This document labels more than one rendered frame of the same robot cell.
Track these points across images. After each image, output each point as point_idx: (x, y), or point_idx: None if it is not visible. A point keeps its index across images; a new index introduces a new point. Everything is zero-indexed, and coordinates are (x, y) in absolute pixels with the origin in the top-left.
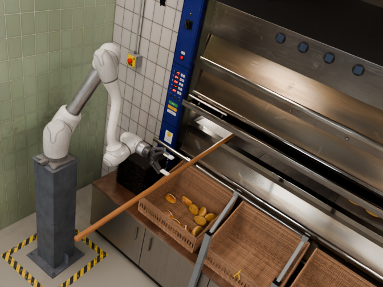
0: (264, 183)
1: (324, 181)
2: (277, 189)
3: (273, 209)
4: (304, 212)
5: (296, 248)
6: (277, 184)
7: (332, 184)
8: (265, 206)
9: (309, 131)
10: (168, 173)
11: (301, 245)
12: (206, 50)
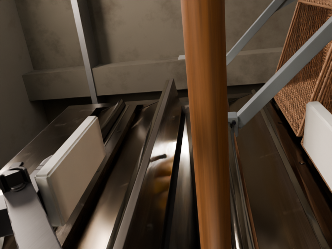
0: (271, 244)
1: (151, 133)
2: (259, 218)
3: (300, 190)
4: (259, 170)
5: (233, 47)
6: None
7: (150, 128)
8: (328, 219)
9: (99, 210)
10: (311, 146)
11: (227, 53)
12: None
